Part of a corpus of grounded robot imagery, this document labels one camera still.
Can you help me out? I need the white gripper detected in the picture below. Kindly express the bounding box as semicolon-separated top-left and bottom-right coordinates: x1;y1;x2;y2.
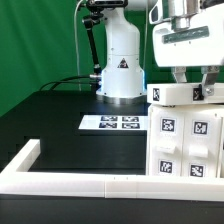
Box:
149;0;224;96

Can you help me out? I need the white block with tags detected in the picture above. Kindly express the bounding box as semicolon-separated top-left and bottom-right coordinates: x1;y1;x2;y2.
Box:
147;83;224;106

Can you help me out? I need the white door piece with knob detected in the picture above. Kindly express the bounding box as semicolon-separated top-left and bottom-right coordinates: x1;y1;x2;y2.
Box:
149;111;184;176

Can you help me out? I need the white cabinet box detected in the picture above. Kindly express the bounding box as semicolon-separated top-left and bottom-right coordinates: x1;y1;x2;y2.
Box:
146;104;224;178

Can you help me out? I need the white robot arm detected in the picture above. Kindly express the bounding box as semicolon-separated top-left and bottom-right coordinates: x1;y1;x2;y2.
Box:
83;0;224;106

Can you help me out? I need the white flat panel with tags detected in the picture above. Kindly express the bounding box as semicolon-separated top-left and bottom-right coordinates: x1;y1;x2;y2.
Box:
79;115;148;131

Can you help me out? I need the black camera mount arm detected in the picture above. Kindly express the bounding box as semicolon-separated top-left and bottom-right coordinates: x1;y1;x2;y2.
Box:
82;0;102;74

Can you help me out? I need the black cable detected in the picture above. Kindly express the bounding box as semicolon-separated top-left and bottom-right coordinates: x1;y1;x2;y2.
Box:
39;74;101;92

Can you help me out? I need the white cable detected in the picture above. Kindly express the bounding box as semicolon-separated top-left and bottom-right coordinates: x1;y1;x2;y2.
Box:
73;0;83;92

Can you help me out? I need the white U-shaped frame border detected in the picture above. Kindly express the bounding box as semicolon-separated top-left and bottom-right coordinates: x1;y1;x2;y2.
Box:
0;139;224;202

